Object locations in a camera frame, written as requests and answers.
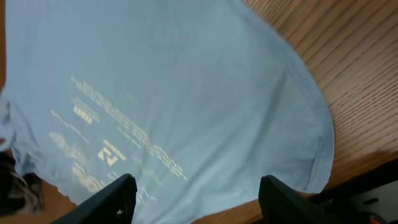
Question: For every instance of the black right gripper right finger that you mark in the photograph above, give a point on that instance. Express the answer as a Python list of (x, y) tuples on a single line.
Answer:
[(282, 205)]

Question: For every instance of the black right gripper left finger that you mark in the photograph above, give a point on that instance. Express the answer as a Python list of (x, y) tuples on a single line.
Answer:
[(113, 204)]

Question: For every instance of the light blue printed t-shirt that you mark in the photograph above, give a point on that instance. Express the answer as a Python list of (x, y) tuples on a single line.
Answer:
[(198, 100)]

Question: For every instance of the crumpled black shirt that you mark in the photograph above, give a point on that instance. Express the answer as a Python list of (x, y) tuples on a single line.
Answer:
[(19, 194)]

